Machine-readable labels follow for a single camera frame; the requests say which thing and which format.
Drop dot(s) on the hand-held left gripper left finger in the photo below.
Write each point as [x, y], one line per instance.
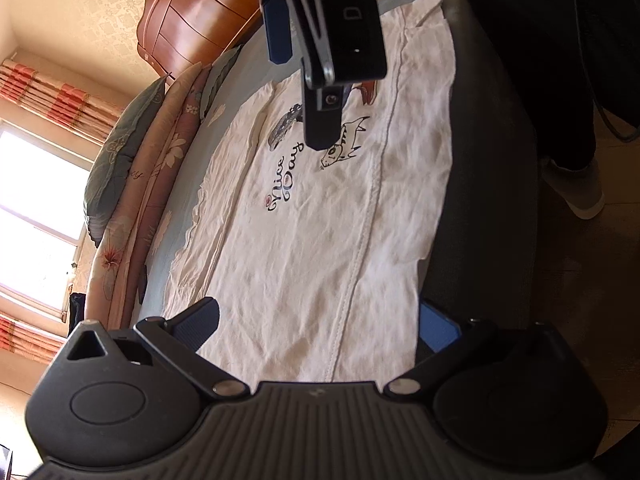
[200, 322]

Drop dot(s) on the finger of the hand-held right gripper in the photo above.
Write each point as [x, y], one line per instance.
[277, 30]
[320, 125]

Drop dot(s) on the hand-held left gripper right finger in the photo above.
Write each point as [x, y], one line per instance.
[437, 327]

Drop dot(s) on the white printed long-sleeve shirt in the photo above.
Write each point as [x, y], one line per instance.
[310, 240]

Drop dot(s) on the black smartphone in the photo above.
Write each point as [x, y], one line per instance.
[142, 282]

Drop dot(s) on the flat grey-blue pillow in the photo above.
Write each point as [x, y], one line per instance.
[220, 80]

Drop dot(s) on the wooden headboard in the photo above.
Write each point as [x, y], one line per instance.
[200, 10]

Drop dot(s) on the black garment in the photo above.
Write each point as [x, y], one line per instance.
[77, 310]

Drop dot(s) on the pink floral folded quilt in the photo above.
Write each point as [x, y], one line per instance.
[160, 160]

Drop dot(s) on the pink striped curtain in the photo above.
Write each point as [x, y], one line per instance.
[25, 335]
[50, 95]

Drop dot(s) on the thick grey-blue floral pillow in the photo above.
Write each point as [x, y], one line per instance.
[120, 160]

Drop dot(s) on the person's leg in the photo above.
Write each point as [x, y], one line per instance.
[540, 60]

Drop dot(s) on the grey white shoe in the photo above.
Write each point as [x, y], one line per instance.
[575, 190]

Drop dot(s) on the window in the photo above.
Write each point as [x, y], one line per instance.
[35, 210]

